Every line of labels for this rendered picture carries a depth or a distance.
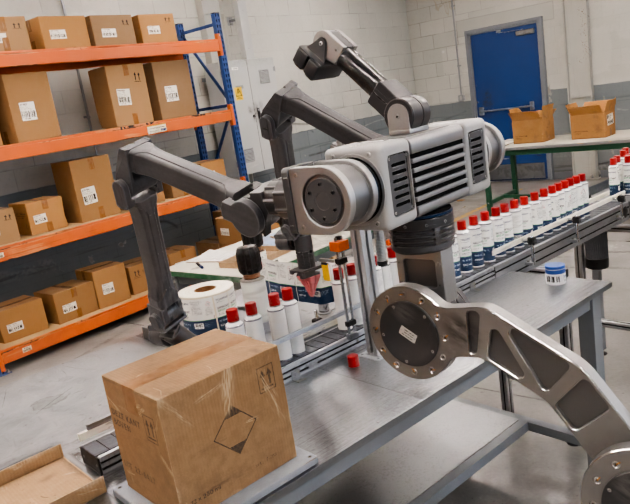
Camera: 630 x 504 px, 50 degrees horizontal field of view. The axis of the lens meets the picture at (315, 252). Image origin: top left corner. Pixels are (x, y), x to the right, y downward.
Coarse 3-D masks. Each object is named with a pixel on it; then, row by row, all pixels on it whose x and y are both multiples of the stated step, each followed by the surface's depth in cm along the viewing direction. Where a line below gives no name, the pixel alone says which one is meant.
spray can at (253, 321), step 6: (246, 306) 191; (252, 306) 191; (246, 312) 192; (252, 312) 191; (246, 318) 192; (252, 318) 191; (258, 318) 191; (246, 324) 192; (252, 324) 191; (258, 324) 191; (246, 330) 193; (252, 330) 191; (258, 330) 191; (252, 336) 192; (258, 336) 192; (264, 336) 193
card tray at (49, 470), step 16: (16, 464) 165; (32, 464) 167; (48, 464) 169; (64, 464) 168; (0, 480) 162; (16, 480) 164; (32, 480) 163; (48, 480) 162; (64, 480) 160; (80, 480) 159; (96, 480) 151; (0, 496) 158; (16, 496) 157; (32, 496) 155; (48, 496) 154; (64, 496) 147; (80, 496) 149; (96, 496) 152
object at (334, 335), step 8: (456, 280) 251; (336, 328) 220; (360, 328) 217; (320, 336) 215; (328, 336) 214; (336, 336) 213; (344, 336) 212; (312, 344) 210; (320, 344) 209; (328, 344) 208; (312, 352) 204; (296, 360) 200; (112, 432) 171; (96, 440) 168; (104, 440) 167; (112, 440) 167; (88, 448) 164; (96, 448) 164; (104, 448) 163; (112, 448) 163; (96, 456) 160
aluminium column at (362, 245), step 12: (360, 240) 197; (360, 252) 198; (372, 252) 200; (360, 264) 201; (372, 264) 200; (360, 276) 201; (372, 276) 201; (360, 288) 202; (372, 288) 202; (360, 300) 204; (372, 300) 201; (372, 348) 207
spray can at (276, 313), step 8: (272, 296) 196; (272, 304) 196; (280, 304) 198; (272, 312) 196; (280, 312) 196; (272, 320) 197; (280, 320) 197; (272, 328) 198; (280, 328) 197; (272, 336) 199; (280, 336) 197; (280, 344) 198; (288, 344) 199; (280, 352) 199; (288, 352) 199; (280, 360) 199; (288, 360) 200
